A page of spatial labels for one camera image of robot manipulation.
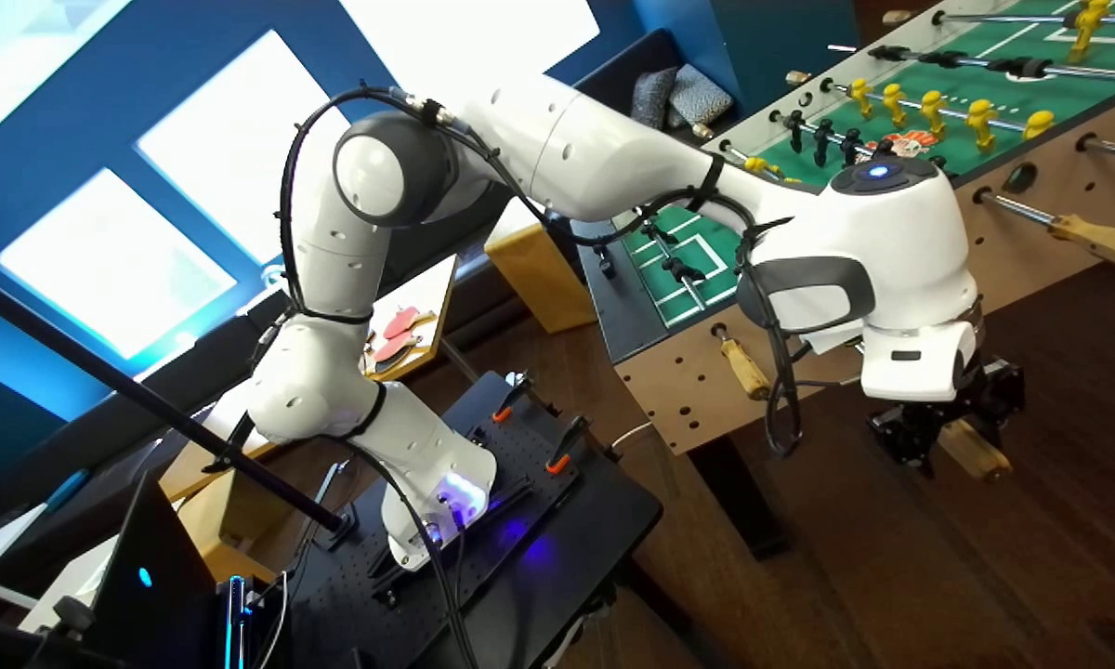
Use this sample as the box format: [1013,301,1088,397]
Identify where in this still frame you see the black laptop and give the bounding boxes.
[87,469,227,669]

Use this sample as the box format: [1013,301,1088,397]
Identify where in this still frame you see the bright window pane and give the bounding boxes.
[336,0,606,103]
[0,163,243,363]
[134,25,354,268]

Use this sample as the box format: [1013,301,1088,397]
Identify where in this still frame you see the cardboard box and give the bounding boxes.
[160,439,289,587]

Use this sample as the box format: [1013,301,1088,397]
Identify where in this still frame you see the wooden foosball table green field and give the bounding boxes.
[578,0,1115,564]

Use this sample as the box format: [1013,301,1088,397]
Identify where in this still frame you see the long steel rod wooden handle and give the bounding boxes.
[932,418,1019,486]

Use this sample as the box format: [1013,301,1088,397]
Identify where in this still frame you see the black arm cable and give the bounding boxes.
[272,83,487,326]

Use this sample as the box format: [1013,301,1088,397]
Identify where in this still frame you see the black diagonal pole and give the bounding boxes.
[0,259,362,550]

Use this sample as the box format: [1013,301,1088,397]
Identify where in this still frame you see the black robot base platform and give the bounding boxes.
[277,367,670,669]

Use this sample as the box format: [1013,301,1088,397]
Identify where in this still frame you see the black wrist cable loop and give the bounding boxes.
[736,253,815,460]

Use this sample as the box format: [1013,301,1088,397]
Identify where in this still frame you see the grey pillow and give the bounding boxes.
[629,62,686,129]
[670,62,736,129]

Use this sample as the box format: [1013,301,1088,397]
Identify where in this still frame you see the orange handled clamp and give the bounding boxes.
[542,412,590,483]
[487,367,533,433]

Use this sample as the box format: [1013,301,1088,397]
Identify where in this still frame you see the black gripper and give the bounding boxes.
[868,352,1030,483]

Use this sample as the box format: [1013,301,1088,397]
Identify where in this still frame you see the wooden board red pieces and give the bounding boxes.
[362,253,463,386]

